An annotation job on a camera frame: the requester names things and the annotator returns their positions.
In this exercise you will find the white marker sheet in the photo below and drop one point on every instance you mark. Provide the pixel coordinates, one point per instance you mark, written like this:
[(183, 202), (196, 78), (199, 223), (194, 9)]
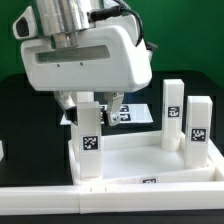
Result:
[(128, 113)]

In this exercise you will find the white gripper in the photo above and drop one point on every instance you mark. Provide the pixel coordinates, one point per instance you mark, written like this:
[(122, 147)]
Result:
[(83, 48)]

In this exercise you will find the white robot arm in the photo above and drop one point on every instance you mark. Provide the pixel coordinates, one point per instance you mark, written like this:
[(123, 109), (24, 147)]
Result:
[(85, 46)]

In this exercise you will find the white desk top tray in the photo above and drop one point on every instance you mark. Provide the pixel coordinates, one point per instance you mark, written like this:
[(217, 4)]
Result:
[(137, 158)]

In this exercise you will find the white block left edge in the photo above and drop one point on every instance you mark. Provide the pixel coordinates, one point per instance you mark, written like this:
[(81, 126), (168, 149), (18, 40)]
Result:
[(1, 151)]

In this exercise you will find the white front fence bar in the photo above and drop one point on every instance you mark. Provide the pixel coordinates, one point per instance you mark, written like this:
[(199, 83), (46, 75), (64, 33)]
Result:
[(111, 198)]

